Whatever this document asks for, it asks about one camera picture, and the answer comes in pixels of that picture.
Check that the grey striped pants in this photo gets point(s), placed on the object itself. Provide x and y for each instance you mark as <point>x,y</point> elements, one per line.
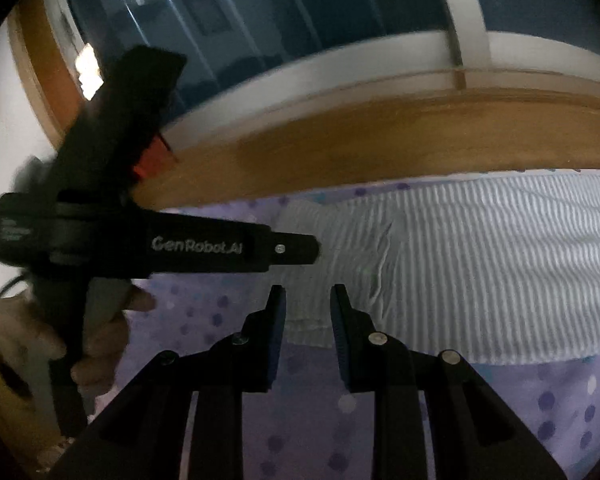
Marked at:
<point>480,270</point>

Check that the person's left forearm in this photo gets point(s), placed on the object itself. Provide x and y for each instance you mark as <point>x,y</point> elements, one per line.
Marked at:
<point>0,375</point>

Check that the wooden bed headboard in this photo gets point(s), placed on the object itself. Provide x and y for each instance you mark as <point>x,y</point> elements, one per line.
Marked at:
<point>380,135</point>

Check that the person's left hand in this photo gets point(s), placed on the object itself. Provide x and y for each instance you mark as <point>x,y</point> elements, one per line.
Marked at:
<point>105,340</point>

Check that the white box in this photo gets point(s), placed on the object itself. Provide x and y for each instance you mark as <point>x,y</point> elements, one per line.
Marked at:
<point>87,70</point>

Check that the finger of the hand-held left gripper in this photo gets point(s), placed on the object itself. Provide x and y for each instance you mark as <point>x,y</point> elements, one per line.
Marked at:
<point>300,250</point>

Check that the white window frame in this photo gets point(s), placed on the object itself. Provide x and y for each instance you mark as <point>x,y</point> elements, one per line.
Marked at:
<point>380,55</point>

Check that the purple dotted pink bedsheet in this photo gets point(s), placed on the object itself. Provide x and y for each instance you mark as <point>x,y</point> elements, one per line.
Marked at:
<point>305,435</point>

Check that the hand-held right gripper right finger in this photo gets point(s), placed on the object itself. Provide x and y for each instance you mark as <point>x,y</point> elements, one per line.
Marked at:
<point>339,340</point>

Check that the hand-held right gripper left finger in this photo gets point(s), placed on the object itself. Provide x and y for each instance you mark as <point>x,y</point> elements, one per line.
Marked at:
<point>277,330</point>

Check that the red box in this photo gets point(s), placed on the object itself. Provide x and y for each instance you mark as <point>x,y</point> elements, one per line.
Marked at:
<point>150,162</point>

